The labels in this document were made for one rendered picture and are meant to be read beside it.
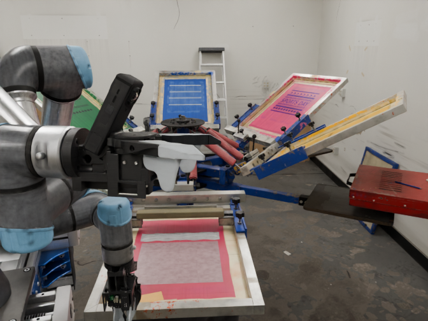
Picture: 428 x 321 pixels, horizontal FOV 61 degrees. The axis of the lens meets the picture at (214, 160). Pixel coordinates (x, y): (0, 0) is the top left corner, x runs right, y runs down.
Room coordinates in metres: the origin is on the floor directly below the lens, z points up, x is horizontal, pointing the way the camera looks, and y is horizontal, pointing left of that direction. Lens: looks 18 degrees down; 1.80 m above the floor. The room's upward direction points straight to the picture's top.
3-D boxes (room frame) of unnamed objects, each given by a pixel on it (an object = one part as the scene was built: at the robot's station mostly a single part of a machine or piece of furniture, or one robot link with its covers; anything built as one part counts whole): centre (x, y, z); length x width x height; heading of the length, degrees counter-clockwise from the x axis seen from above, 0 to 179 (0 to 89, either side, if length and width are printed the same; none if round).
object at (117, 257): (0.78, 0.23, 1.32); 0.08 x 0.08 x 0.05
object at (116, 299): (0.78, 0.23, 1.24); 0.09 x 0.08 x 0.12; 3
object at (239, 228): (1.63, -0.12, 0.97); 0.30 x 0.05 x 0.07; 3
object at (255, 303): (1.38, 0.15, 0.97); 0.79 x 0.58 x 0.04; 3
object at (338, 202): (2.13, -0.39, 0.91); 1.34 x 0.40 x 0.08; 63
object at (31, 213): (0.53, 0.29, 1.56); 0.11 x 0.08 x 0.11; 172
